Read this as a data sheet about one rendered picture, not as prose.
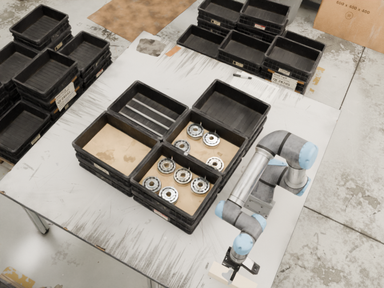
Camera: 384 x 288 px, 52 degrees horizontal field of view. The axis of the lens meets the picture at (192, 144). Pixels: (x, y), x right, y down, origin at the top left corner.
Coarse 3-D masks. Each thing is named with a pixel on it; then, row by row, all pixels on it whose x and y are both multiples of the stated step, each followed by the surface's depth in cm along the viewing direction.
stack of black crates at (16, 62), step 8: (8, 48) 320; (16, 48) 326; (24, 48) 319; (0, 56) 316; (8, 56) 324; (16, 56) 326; (24, 56) 327; (32, 56) 322; (0, 64) 320; (8, 64) 321; (16, 64) 321; (24, 64) 321; (0, 72) 315; (8, 72) 316; (16, 72) 316; (8, 80) 297; (8, 88) 300; (16, 88) 307; (16, 96) 312
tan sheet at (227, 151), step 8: (184, 128) 236; (184, 136) 233; (192, 144) 230; (200, 144) 230; (224, 144) 231; (232, 144) 231; (192, 152) 227; (200, 152) 227; (208, 152) 227; (216, 152) 228; (224, 152) 228; (232, 152) 228; (224, 160) 225; (224, 168) 222
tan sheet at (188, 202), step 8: (152, 168) 219; (176, 168) 220; (144, 176) 216; (160, 176) 216; (168, 176) 217; (168, 184) 214; (176, 184) 214; (184, 192) 211; (208, 192) 212; (184, 200) 209; (192, 200) 209; (200, 200) 209; (184, 208) 206; (192, 208) 206
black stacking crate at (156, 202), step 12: (156, 156) 218; (168, 156) 223; (180, 156) 215; (144, 168) 210; (192, 168) 217; (216, 180) 211; (144, 192) 206; (216, 192) 213; (156, 204) 206; (180, 216) 201
